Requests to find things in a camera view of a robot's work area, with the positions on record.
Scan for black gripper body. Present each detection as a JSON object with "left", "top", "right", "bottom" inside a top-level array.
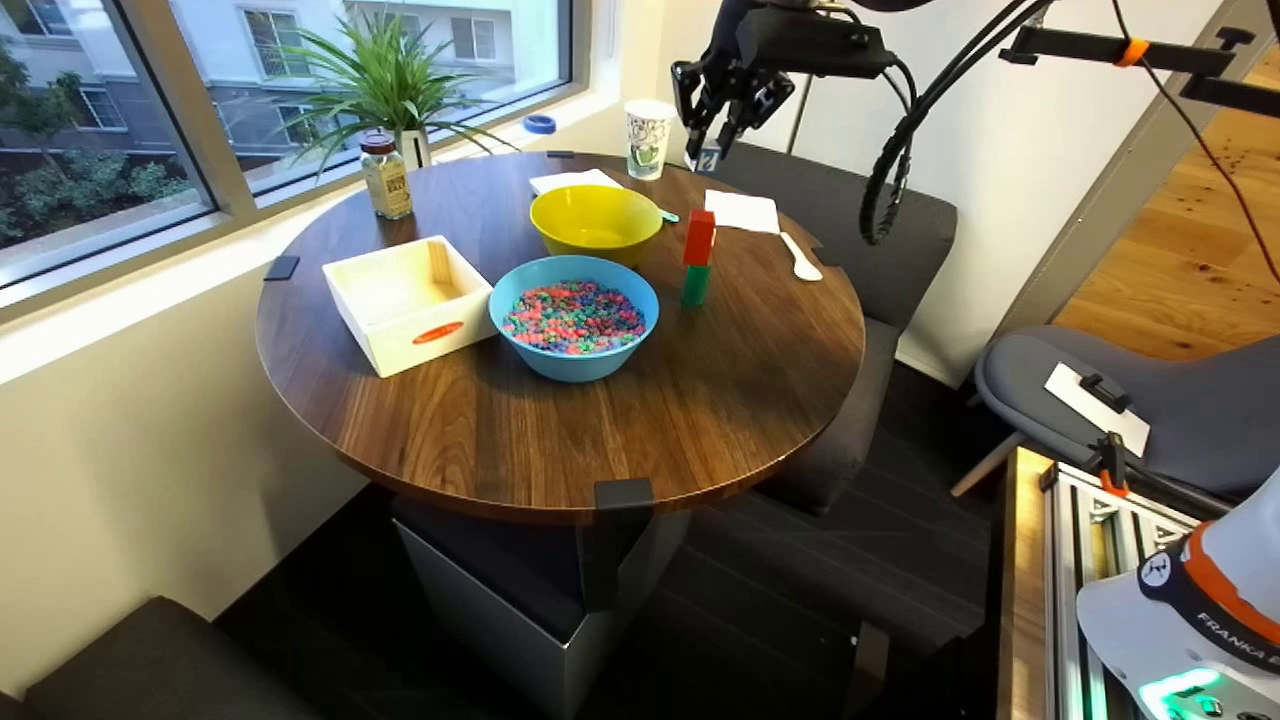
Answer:
[{"left": 711, "top": 0, "right": 804, "bottom": 91}]

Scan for printed paper cup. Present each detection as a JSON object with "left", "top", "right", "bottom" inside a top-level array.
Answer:
[{"left": 618, "top": 97, "right": 681, "bottom": 182}]

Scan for flat white napkin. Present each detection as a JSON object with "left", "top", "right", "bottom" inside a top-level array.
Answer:
[{"left": 699, "top": 187, "right": 783, "bottom": 238}]

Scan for dark grey sofa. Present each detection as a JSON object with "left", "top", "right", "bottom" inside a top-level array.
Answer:
[{"left": 689, "top": 137, "right": 960, "bottom": 515}]

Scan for folded white napkin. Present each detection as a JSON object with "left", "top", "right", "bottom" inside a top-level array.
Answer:
[{"left": 526, "top": 165, "right": 622, "bottom": 201}]

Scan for yellow bowl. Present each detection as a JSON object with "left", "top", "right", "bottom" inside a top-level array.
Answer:
[{"left": 525, "top": 180, "right": 666, "bottom": 269}]

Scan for white plastic spoon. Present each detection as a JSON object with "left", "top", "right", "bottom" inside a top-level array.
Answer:
[{"left": 777, "top": 228, "right": 828, "bottom": 288}]

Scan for multicoloured beads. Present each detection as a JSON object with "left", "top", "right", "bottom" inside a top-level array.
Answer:
[{"left": 501, "top": 276, "right": 651, "bottom": 358}]

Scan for blue bowl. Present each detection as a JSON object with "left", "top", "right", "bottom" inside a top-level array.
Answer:
[{"left": 482, "top": 251, "right": 664, "bottom": 389}]

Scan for green potted plant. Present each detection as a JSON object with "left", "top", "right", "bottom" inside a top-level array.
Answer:
[{"left": 282, "top": 2, "right": 503, "bottom": 176}]

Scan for glass jar with dark lid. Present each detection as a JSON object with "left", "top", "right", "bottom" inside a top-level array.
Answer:
[{"left": 357, "top": 126, "right": 419, "bottom": 224}]

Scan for white wooden box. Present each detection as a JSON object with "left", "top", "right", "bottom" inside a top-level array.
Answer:
[{"left": 320, "top": 230, "right": 501, "bottom": 384}]

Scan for white paper tag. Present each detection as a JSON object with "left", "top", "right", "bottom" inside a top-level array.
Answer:
[{"left": 1041, "top": 358, "right": 1155, "bottom": 461}]

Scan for grey shell chair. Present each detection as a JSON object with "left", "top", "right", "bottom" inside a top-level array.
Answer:
[{"left": 953, "top": 324, "right": 1280, "bottom": 507}]

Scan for wooden board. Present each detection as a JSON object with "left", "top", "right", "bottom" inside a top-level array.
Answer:
[{"left": 994, "top": 443, "right": 1055, "bottom": 720}]

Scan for grey metal table base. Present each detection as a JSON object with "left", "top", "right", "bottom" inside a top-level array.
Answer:
[{"left": 390, "top": 496, "right": 697, "bottom": 720}]

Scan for dark grey bench seat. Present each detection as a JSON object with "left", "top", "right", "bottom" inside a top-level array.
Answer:
[{"left": 0, "top": 594, "right": 325, "bottom": 720}]

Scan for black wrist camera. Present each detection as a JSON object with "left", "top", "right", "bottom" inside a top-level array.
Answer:
[{"left": 794, "top": 9, "right": 901, "bottom": 78}]

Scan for thick black camera cable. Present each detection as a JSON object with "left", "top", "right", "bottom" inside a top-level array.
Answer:
[{"left": 855, "top": 0, "right": 1280, "bottom": 251}]

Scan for thin black cable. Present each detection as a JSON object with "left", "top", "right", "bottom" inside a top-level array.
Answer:
[{"left": 1102, "top": 0, "right": 1280, "bottom": 288}]

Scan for grey window frame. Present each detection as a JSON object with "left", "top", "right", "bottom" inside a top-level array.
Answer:
[{"left": 0, "top": 0, "right": 630, "bottom": 324}]

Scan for aluminium extrusion frame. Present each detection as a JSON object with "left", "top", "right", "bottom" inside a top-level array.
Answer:
[{"left": 1035, "top": 457, "right": 1204, "bottom": 720}]

